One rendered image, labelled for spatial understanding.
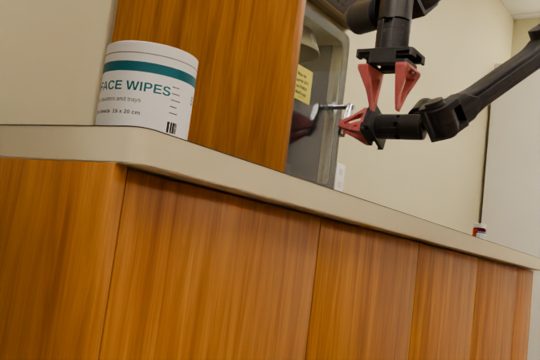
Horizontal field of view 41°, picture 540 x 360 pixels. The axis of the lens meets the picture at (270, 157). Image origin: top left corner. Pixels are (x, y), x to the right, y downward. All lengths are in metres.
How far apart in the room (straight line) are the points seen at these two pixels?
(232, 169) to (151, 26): 0.82
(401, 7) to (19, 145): 0.67
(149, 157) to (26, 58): 0.87
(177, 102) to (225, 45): 0.53
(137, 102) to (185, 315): 0.29
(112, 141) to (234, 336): 0.33
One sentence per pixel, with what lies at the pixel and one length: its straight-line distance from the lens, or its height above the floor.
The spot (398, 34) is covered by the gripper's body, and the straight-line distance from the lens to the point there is 1.24.
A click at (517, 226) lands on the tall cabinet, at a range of 4.47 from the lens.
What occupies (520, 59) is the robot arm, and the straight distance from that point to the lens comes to 1.73.
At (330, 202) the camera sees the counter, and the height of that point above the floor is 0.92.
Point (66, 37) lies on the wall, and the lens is 1.68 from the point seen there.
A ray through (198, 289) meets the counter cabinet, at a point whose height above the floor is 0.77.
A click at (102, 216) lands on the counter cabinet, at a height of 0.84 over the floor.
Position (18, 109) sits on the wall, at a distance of 1.58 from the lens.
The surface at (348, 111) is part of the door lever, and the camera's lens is 1.70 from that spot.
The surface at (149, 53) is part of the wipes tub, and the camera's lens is 0.99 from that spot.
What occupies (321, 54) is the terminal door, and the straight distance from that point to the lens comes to 1.69.
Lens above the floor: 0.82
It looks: 8 degrees up
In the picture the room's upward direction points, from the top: 7 degrees clockwise
